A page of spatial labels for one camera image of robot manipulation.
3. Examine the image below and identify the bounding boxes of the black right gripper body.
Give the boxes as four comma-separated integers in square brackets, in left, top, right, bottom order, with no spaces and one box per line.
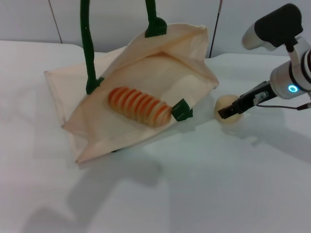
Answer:
[231,80,278,115]

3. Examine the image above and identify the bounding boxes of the round pale egg yolk pastry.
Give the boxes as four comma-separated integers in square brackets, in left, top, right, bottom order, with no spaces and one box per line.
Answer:
[214,94,244,125]

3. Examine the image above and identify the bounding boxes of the orange striped long bread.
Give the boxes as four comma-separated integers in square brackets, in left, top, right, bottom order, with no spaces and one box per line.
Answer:
[107,86,172,128]

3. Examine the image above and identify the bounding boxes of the beige tote bag green handles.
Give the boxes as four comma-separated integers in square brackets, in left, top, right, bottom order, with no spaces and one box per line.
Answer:
[43,0,220,166]

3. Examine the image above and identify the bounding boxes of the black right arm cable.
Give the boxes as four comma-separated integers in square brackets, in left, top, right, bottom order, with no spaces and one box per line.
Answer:
[256,102,311,112]

